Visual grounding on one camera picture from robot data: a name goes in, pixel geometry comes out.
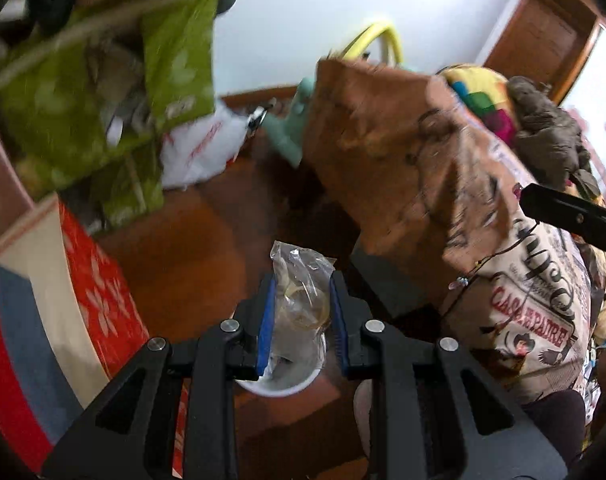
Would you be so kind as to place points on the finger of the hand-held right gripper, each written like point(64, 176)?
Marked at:
point(573, 215)

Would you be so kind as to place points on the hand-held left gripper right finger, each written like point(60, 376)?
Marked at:
point(339, 325)

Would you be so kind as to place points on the cream printed cloth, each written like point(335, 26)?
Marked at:
point(533, 310)

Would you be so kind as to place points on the wooden door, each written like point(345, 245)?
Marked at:
point(538, 25)

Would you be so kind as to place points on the red blue beige striped panel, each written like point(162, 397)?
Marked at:
point(28, 310)

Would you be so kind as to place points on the clear plastic bag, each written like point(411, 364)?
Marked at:
point(300, 290)

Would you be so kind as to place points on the green floral fabric box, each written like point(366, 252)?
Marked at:
point(58, 125)
point(183, 45)

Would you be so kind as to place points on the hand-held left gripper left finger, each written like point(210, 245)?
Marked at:
point(265, 330)

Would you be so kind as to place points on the yellow hoop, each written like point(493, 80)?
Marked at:
point(383, 32)

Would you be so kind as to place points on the white plastic bag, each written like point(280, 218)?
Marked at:
point(203, 150)

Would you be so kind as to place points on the brown printed cloth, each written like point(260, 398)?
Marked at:
point(383, 150)

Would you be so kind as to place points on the multicoloured cloth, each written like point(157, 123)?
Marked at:
point(478, 100)

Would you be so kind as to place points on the silver metal clip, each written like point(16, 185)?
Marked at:
point(260, 117)

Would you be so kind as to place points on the white bowl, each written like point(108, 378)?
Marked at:
point(293, 380)

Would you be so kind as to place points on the teal plastic object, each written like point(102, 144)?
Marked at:
point(290, 130)

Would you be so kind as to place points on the pinkish brown panel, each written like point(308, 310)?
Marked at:
point(0, 175)

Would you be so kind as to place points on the brown jacket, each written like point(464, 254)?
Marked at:
point(553, 135)

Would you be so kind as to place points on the red floral fabric box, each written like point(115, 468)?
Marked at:
point(103, 285)

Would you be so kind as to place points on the dark cloth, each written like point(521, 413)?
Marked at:
point(558, 425)

